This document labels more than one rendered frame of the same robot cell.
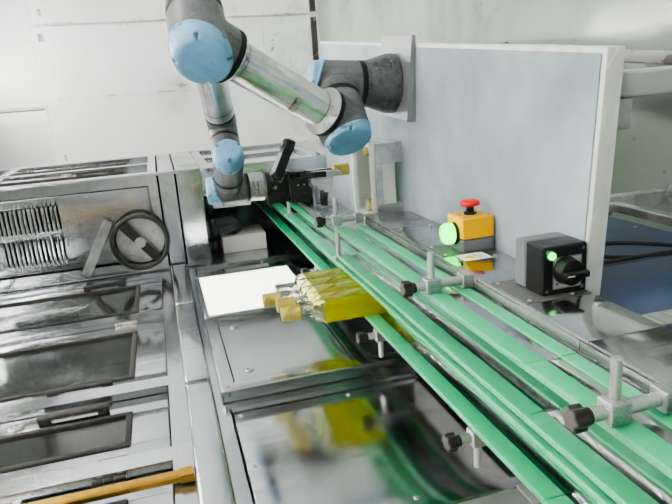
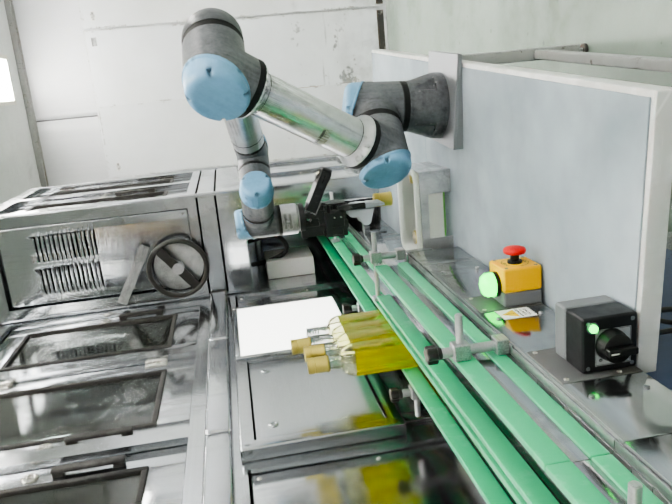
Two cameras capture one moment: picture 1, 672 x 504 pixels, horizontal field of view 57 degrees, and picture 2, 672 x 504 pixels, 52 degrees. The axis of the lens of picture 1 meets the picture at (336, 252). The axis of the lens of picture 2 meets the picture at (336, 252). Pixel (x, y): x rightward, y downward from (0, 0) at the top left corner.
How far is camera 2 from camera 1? 0.13 m
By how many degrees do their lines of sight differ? 7
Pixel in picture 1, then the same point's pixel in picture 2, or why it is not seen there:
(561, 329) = (596, 421)
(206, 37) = (219, 73)
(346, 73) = (385, 97)
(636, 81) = not seen: outside the picture
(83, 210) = (120, 234)
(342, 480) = not seen: outside the picture
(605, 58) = (654, 103)
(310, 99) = (340, 130)
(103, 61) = (157, 64)
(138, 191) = (176, 214)
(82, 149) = (135, 157)
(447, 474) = not seen: outside the picture
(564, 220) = (614, 282)
